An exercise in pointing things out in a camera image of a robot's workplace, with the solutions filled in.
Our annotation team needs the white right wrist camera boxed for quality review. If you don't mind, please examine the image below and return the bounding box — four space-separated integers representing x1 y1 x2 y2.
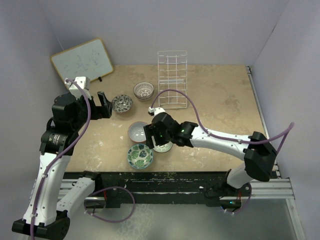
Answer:
148 106 166 117

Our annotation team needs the white green patterned bowl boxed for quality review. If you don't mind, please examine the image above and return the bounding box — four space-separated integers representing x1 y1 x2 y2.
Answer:
153 142 173 153

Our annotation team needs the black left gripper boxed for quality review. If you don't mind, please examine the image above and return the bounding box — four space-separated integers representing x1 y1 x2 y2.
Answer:
71 91 113 131

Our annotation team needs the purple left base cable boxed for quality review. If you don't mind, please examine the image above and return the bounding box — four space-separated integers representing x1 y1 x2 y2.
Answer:
83 186 136 223

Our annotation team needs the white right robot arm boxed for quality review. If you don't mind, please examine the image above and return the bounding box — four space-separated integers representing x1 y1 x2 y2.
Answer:
143 112 277 196

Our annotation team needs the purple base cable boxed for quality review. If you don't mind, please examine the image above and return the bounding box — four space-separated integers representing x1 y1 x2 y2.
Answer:
221 183 253 217
83 186 136 223

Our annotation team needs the green leaf pattern bowl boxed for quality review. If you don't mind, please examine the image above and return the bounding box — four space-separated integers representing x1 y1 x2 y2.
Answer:
127 143 154 170

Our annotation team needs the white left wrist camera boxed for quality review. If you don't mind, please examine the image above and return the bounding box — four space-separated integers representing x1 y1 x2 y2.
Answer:
64 76 91 99

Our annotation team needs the wood framed whiteboard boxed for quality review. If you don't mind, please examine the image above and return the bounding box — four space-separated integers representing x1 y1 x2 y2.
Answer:
50 38 114 81

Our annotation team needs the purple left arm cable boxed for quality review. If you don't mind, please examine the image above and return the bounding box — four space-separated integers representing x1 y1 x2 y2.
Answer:
30 77 92 238

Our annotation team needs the red rimmed dotted bowl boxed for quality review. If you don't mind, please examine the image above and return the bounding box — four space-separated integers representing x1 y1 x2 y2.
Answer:
127 121 148 143

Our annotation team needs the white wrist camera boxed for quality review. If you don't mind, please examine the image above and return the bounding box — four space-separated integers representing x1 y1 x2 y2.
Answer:
148 106 166 117
64 76 91 99

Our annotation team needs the grey leaf pattern bowl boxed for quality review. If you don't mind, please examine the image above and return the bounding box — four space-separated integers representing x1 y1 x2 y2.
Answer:
111 94 133 114

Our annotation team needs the white lattice pattern bowl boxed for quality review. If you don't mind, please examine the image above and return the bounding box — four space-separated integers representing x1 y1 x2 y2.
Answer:
133 81 155 101

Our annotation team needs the white wire dish rack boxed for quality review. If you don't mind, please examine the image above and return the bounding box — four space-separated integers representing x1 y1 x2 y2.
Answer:
157 50 188 109

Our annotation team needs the black aluminium mounting rail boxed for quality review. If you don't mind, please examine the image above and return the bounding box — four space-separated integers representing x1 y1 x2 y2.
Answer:
57 170 296 210

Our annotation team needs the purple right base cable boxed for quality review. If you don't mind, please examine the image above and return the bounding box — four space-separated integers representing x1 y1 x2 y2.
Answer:
221 183 253 217

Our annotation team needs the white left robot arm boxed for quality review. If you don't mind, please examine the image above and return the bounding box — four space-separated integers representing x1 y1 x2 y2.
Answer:
11 91 113 240

